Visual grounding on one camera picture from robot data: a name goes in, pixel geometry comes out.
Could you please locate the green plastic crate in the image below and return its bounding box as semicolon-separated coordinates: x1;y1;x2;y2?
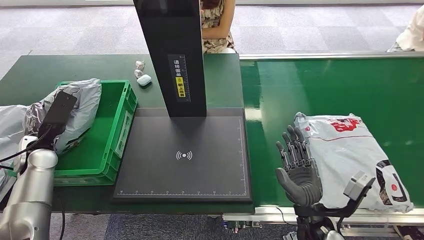
52;79;138;187

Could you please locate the person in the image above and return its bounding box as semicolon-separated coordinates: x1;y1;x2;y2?
387;4;424;53
200;0;237;55

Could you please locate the dark green table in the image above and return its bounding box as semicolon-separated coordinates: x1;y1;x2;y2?
0;53;255;215

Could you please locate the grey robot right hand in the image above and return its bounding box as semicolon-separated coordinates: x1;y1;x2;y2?
275;125;324;207

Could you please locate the black scanner column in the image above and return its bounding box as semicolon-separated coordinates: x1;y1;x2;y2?
133;0;208;118

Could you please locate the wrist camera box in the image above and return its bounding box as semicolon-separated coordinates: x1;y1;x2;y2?
343;170;377;202
37;91;78;151

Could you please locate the large grey red-print package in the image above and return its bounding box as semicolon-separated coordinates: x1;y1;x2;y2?
293;111;414;215

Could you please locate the black scanner platform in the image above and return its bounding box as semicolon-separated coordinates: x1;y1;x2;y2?
111;107;253;204

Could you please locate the green conveyor belt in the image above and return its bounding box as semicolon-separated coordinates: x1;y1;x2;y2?
239;57;424;210

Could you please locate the white earbuds case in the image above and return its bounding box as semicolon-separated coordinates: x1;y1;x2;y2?
136;74;153;87

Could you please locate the small grey red-print package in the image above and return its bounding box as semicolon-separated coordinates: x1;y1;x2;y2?
24;78;103;155

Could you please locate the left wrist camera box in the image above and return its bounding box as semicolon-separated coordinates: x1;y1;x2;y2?
37;91;78;151

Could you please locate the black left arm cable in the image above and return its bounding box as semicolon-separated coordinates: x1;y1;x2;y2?
0;124;56;171

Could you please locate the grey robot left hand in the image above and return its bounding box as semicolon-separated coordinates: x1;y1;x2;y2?
13;101;48;172

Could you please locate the black yellow label sticker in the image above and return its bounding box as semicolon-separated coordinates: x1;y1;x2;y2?
167;53;191;103

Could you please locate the aluminium conveyor frame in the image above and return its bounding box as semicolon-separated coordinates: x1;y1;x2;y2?
222;51;424;240

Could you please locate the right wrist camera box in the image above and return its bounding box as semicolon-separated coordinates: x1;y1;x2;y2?
343;170;377;202

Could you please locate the plain grey plastic package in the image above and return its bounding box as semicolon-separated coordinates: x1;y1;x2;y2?
0;104;30;196

